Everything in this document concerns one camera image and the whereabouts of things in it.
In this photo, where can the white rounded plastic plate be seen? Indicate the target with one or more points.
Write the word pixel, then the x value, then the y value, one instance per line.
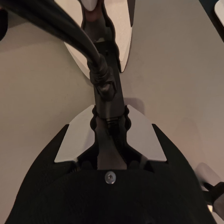
pixel 220 12

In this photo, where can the black power strip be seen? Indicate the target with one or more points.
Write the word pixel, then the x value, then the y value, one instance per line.
pixel 108 105

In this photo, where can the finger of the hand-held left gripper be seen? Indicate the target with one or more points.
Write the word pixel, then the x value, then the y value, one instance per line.
pixel 71 7
pixel 122 35

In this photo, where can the grey table divider strip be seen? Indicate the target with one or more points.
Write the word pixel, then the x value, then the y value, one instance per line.
pixel 206 7

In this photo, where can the black rounded object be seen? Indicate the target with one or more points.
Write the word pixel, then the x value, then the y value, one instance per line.
pixel 3 24

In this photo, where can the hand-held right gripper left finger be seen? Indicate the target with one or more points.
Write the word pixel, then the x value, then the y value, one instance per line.
pixel 77 138

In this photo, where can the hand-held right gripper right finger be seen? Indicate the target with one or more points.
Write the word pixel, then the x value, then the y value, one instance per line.
pixel 145 138

